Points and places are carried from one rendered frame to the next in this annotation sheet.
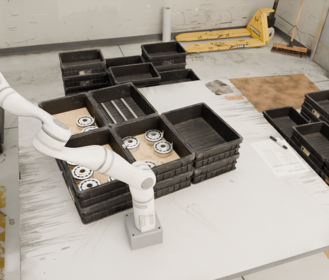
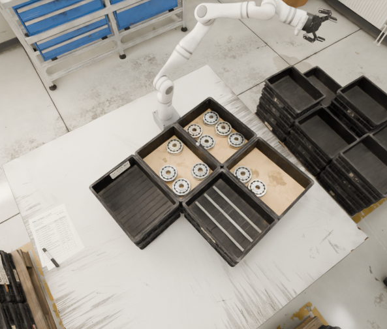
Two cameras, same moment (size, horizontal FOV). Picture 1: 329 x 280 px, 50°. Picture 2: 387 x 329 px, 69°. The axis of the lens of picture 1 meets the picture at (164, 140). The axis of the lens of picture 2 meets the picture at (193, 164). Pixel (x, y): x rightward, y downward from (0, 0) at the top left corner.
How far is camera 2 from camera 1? 2.17 m
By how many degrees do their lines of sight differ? 78
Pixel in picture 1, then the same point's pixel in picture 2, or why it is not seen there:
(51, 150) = not seen: hidden behind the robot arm
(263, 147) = (70, 245)
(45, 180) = not seen: hidden behind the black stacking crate
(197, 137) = (138, 205)
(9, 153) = (374, 283)
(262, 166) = (76, 214)
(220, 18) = not seen: outside the picture
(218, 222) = (117, 144)
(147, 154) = (181, 166)
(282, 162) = (53, 225)
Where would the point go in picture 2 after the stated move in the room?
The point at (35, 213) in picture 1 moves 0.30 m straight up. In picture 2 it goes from (245, 119) to (254, 89)
